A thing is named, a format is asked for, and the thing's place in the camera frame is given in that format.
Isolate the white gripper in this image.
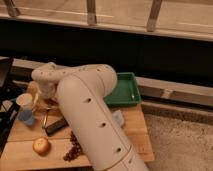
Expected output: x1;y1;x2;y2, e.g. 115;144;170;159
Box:
32;83;56;108

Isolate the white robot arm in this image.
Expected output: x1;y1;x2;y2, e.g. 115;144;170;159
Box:
31;62;149;171

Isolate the white plastic cup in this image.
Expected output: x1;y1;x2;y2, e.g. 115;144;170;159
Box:
16;93;34;110

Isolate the blue plastic cup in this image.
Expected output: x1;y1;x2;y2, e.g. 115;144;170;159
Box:
18;110;35;126

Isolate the black equipment at left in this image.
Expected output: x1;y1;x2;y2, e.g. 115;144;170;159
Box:
0;57;21;156

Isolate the black rectangular block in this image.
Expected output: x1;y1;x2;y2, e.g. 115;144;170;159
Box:
45;118;68;136

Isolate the apple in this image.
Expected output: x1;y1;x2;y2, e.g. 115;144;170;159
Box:
33;137;50;155

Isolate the wooden table board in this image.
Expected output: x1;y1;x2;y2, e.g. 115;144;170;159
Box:
0;99;154;171

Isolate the bunch of dark grapes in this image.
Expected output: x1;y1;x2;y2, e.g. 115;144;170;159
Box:
63;133;83;161

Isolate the light blue cloth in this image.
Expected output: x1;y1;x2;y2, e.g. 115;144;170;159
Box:
112;110;125;127

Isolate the green plastic tray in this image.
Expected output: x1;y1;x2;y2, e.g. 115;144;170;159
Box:
104;72;141;107

